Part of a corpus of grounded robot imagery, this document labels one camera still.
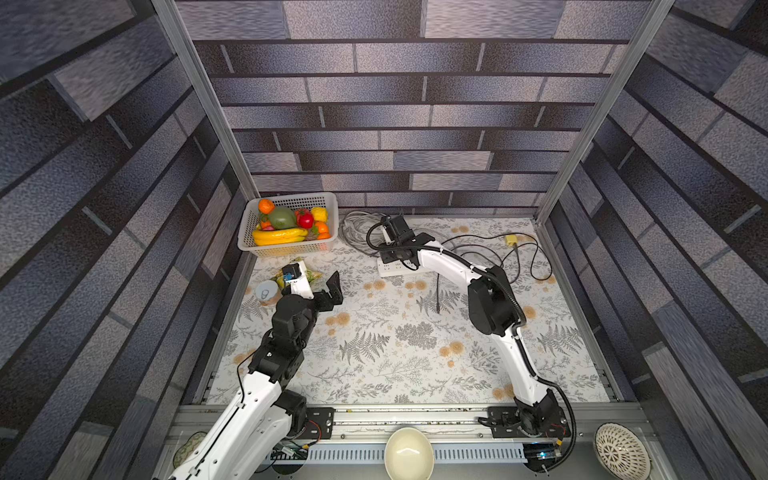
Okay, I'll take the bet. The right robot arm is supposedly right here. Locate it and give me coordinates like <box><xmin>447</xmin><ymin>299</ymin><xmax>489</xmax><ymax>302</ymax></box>
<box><xmin>365</xmin><ymin>215</ymin><xmax>578</xmax><ymax>473</ymax></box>

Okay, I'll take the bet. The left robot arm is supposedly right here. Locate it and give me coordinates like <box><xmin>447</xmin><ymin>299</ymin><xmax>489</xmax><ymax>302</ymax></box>
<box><xmin>169</xmin><ymin>272</ymin><xmax>344</xmax><ymax>479</ymax></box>

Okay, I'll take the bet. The yellow corn chips bag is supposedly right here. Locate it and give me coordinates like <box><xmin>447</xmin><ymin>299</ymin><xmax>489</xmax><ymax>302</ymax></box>
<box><xmin>272</xmin><ymin>259</ymin><xmax>323</xmax><ymax>298</ymax></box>

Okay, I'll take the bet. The white power strip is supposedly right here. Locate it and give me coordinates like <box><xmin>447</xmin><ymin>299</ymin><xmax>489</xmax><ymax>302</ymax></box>
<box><xmin>377</xmin><ymin>258</ymin><xmax>425</xmax><ymax>278</ymax></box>

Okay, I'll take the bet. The pull-tab food can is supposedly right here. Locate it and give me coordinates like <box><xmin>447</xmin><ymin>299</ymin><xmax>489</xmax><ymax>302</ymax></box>
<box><xmin>253</xmin><ymin>280</ymin><xmax>281</xmax><ymax>306</ymax></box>

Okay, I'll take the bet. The green plastic mango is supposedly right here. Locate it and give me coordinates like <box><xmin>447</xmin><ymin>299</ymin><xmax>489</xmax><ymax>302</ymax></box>
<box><xmin>267</xmin><ymin>206</ymin><xmax>297</xmax><ymax>230</ymax></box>

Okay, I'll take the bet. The yellow plastic banana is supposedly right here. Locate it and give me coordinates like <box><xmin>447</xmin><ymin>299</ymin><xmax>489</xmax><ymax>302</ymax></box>
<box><xmin>252</xmin><ymin>228</ymin><xmax>309</xmax><ymax>247</ymax></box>

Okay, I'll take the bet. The white plastic fruit basket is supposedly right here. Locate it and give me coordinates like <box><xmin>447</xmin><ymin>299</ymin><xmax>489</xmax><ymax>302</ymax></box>
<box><xmin>238</xmin><ymin>192</ymin><xmax>340</xmax><ymax>258</ymax></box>

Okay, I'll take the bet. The orange plastic tangerine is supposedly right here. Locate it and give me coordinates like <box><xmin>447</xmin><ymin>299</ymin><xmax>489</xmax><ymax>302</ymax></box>
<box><xmin>257</xmin><ymin>198</ymin><xmax>276</xmax><ymax>215</ymax></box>

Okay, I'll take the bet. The cream ceramic bowl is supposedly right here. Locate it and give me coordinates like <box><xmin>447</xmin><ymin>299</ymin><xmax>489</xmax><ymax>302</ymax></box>
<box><xmin>384</xmin><ymin>427</ymin><xmax>435</xmax><ymax>480</ymax></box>

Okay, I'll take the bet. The floral green dish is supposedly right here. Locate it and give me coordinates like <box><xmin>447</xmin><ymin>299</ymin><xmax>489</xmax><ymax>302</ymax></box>
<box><xmin>172</xmin><ymin>431</ymin><xmax>207</xmax><ymax>469</ymax></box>

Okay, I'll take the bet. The white woven plate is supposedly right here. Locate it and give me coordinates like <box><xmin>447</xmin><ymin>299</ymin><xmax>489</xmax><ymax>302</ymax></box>
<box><xmin>593</xmin><ymin>423</ymin><xmax>651</xmax><ymax>480</ymax></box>

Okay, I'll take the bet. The black charging cable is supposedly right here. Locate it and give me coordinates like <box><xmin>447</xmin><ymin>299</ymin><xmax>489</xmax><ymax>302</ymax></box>
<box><xmin>434</xmin><ymin>232</ymin><xmax>554</xmax><ymax>316</ymax></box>

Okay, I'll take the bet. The coiled grey cable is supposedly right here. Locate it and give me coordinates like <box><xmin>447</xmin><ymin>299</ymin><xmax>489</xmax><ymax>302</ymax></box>
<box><xmin>338</xmin><ymin>211</ymin><xmax>385</xmax><ymax>258</ymax></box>

